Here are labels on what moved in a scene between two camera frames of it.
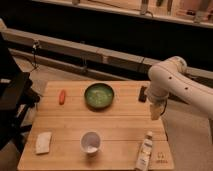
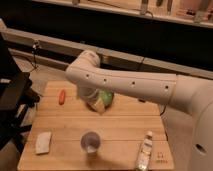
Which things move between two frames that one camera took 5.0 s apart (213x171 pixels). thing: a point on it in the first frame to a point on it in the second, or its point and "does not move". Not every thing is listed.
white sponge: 43,142 does not move
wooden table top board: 93,125 does not move
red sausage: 62,97 does not move
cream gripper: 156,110 to 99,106
